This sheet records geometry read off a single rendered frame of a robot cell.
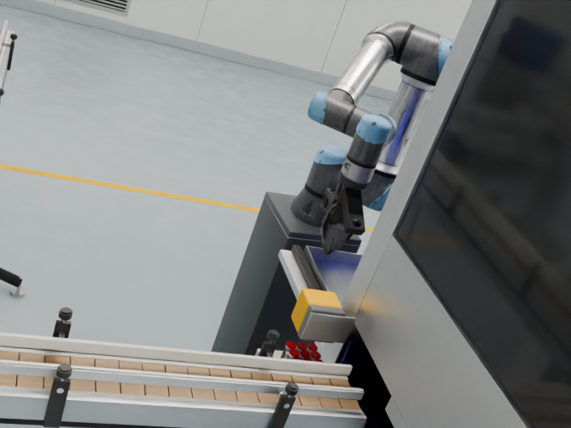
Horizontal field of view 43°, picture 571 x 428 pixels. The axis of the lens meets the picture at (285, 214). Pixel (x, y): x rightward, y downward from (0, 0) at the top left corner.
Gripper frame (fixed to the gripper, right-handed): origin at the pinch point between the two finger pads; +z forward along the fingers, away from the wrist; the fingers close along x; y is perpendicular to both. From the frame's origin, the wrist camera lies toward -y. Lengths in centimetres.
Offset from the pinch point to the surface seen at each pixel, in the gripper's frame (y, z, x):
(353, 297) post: -39.5, -13.0, 12.5
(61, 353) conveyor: -49, -1, 64
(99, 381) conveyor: -54, -1, 58
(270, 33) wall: 484, 57, -120
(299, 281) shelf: -9.8, 3.7, 9.6
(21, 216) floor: 151, 91, 68
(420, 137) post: -39, -46, 13
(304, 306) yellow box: -39.7, -9.7, 21.6
